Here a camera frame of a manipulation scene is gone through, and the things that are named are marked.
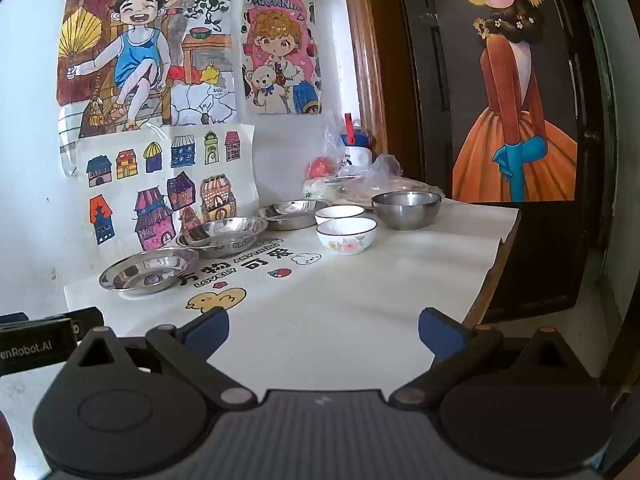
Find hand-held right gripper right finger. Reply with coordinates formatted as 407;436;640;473
389;307;591;408

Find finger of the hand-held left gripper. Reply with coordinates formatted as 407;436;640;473
30;307;104;332

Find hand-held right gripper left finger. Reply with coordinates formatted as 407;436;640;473
60;306;257;408

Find stainless steel plate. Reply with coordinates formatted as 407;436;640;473
99;247;200;293
257;200;331;231

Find stainless steel basins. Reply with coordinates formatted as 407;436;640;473
176;216;269;260

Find stainless steel bowl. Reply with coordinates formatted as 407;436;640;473
371;191;442;231

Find white ceramic bowl red rim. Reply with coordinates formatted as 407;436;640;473
316;217;377;256
314;205;366;226

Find white printed tablecloth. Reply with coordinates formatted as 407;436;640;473
64;194;521;411

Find colourful houses drawing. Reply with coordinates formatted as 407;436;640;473
75;122;261;256

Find flatbread in plastic bag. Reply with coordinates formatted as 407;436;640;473
340;155;443;202

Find stainless steel tray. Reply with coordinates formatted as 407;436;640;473
302;192;381;211

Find white buns in bag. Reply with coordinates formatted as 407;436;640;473
302;177;346;202

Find red tomato in bag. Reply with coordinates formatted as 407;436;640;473
309;157;342;180

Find white bottle blue lid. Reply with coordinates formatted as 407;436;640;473
341;115;373;167

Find orange dress girl poster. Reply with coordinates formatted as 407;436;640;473
452;0;578;203

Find dark door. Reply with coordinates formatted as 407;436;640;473
392;0;616;323

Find boy with fan drawing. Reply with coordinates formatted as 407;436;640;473
55;0;238;176

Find child with teddy bear drawing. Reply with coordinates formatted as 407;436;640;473
241;0;323;116

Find wooden door frame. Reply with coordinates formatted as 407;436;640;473
340;0;421;181

